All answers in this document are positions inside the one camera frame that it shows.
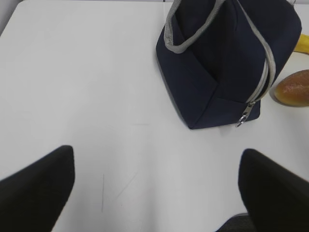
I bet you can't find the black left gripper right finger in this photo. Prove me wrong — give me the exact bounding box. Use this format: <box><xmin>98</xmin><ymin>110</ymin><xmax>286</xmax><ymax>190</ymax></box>
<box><xmin>238</xmin><ymin>149</ymin><xmax>309</xmax><ymax>232</ymax></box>

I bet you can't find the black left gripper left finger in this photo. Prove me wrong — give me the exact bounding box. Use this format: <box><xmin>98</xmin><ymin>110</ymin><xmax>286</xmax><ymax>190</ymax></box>
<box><xmin>0</xmin><ymin>145</ymin><xmax>74</xmax><ymax>232</ymax></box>

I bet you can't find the brown bread roll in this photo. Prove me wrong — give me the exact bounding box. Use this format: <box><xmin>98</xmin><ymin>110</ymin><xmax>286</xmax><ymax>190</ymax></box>
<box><xmin>274</xmin><ymin>70</ymin><xmax>309</xmax><ymax>107</ymax></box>

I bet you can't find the navy blue lunch bag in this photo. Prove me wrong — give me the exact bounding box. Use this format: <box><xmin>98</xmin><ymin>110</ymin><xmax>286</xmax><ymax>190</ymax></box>
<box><xmin>156</xmin><ymin>0</ymin><xmax>302</xmax><ymax>129</ymax></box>

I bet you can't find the yellow banana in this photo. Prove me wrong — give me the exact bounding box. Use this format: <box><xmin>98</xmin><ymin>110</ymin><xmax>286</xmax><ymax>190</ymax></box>
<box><xmin>294</xmin><ymin>34</ymin><xmax>309</xmax><ymax>54</ymax></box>

